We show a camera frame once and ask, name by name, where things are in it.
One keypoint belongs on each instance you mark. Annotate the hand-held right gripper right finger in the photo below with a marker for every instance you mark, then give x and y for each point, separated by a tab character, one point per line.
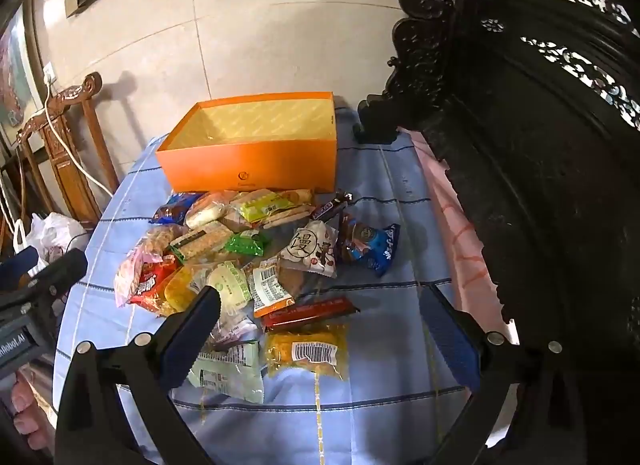
450	340

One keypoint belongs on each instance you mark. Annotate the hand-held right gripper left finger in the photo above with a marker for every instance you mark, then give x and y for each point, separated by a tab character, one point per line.
192	345

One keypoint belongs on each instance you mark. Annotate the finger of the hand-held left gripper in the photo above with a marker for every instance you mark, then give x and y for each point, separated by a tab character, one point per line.
62	267

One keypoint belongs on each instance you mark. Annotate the clear twisted pastry packet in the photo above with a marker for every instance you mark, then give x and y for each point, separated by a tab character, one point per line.
145	247

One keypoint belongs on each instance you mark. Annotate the orange cardboard box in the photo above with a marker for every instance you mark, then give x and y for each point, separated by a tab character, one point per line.
250	165

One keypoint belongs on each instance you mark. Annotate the person's left hand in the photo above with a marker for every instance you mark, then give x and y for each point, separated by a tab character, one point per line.
27	402

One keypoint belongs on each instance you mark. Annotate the white plastic bag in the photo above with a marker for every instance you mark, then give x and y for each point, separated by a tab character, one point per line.
52	235

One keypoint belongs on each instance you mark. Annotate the white and green snack packet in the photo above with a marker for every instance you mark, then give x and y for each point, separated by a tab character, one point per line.
232	372

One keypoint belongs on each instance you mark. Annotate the plain yellow snack packet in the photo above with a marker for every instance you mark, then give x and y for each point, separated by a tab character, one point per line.
182	287

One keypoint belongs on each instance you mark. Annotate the pale green snack packet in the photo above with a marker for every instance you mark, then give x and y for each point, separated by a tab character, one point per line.
231	285

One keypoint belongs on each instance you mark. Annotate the red snack packet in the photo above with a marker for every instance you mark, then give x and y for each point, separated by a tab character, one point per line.
150	287

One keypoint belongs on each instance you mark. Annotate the orange packet with white label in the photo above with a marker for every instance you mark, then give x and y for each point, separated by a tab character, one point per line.
270	287

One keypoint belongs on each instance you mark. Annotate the blue checked tablecloth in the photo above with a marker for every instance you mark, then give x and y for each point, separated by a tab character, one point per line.
380	410

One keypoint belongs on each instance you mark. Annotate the brown carved wooden chair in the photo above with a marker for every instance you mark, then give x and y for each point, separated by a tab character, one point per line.
75	165

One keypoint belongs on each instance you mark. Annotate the cracker packet with dark label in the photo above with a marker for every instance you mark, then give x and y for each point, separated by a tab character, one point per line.
202	240

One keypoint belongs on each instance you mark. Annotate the pink cloth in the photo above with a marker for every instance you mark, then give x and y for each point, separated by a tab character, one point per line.
460	230

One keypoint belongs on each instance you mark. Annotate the small green snack packet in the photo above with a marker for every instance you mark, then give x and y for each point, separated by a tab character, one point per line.
246	244

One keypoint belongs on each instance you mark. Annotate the yellow packet with barcode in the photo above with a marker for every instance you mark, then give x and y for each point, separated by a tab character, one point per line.
307	352

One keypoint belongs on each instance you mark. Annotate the red-brown snack bar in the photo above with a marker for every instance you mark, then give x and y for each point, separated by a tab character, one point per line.
310	312

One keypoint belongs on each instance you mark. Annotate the blue and brown snack packet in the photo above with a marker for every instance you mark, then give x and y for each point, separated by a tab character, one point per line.
372	245

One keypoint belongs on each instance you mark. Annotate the white bun packet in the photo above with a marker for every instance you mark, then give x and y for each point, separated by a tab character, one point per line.
207	211

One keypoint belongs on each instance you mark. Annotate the white packet with black character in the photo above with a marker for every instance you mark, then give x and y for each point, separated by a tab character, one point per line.
310	247

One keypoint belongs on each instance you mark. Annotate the green yellow label packet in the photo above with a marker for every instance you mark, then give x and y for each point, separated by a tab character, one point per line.
265	205

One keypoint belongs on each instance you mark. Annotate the long beige pastry packet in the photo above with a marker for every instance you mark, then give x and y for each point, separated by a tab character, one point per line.
295	212

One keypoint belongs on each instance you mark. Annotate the dark chocolate bar wrapper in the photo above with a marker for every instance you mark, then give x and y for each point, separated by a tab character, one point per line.
330	204

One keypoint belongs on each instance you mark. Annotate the framed colourful painting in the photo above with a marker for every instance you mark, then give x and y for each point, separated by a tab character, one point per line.
15	80

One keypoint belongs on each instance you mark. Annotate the dark carved wooden furniture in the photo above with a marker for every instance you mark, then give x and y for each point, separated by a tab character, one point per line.
540	155

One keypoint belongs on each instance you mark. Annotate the white wall socket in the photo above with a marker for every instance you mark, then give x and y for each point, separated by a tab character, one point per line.
50	72

